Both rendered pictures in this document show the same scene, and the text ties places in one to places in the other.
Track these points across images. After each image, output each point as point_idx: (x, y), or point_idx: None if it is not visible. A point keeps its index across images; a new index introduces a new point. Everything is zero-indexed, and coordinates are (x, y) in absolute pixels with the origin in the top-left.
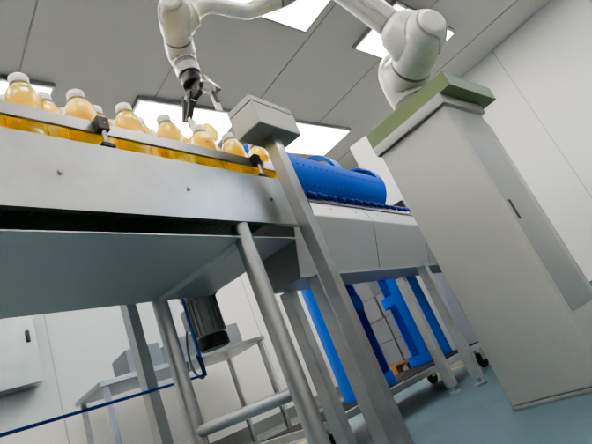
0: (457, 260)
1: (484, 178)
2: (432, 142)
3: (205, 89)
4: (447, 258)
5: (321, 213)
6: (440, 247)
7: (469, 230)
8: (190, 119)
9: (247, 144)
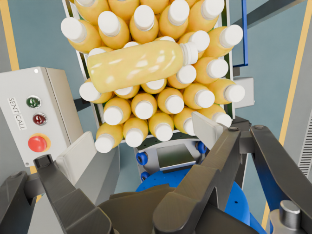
0: (95, 173)
1: (44, 194)
2: (35, 229)
3: (51, 185)
4: (99, 175)
5: (141, 182)
6: (98, 179)
7: (78, 180)
8: (213, 137)
9: (106, 137)
